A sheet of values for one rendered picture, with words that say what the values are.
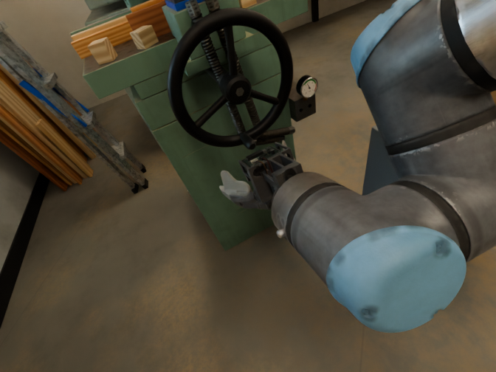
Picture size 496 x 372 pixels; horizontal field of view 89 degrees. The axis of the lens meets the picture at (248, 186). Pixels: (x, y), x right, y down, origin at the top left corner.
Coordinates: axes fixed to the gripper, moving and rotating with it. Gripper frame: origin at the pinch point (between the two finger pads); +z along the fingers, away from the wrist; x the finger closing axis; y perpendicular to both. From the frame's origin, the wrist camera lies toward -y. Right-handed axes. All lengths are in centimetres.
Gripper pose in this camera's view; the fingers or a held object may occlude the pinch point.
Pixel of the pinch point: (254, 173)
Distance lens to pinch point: 51.9
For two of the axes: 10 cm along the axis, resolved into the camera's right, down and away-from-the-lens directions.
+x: -8.8, 4.6, -1.4
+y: -3.6, -8.2, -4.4
